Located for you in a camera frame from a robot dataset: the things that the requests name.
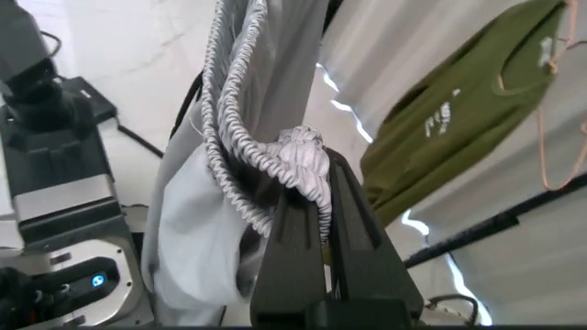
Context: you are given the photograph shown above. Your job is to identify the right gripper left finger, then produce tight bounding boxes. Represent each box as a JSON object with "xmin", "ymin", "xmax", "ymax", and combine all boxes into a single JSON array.
[{"xmin": 250, "ymin": 185, "xmax": 332, "ymax": 327}]

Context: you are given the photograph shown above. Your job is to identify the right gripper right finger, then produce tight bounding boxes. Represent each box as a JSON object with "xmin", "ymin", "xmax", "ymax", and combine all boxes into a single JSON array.
[{"xmin": 326, "ymin": 147, "xmax": 424, "ymax": 327}]

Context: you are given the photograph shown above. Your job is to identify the pale grey shorts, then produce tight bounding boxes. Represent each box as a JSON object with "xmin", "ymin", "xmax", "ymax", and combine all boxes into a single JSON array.
[{"xmin": 140, "ymin": 0, "xmax": 334, "ymax": 327}]

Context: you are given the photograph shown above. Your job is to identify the green long-sleeved shirt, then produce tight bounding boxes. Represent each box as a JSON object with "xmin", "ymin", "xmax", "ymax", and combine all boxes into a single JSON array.
[{"xmin": 360, "ymin": 0, "xmax": 570, "ymax": 228}]

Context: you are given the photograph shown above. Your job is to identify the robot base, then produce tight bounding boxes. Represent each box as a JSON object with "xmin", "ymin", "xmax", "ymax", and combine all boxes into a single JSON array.
[{"xmin": 0, "ymin": 104, "xmax": 155, "ymax": 330}]

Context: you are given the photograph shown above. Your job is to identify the white laundry basket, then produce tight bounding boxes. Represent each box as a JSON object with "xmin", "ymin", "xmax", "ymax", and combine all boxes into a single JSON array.
[{"xmin": 424, "ymin": 292, "xmax": 482, "ymax": 327}]

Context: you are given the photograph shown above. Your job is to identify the black clothes rack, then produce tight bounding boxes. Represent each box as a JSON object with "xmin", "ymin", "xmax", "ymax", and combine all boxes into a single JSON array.
[{"xmin": 320, "ymin": 0, "xmax": 587, "ymax": 270}]

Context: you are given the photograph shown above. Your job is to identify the white curtain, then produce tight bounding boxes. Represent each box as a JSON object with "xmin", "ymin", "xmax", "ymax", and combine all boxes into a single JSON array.
[{"xmin": 316, "ymin": 0, "xmax": 587, "ymax": 327}]

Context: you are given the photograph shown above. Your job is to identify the black cable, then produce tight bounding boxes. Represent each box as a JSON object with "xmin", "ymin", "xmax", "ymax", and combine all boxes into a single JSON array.
[
  {"xmin": 115, "ymin": 122, "xmax": 165, "ymax": 160},
  {"xmin": 39, "ymin": 29, "xmax": 63, "ymax": 59}
]

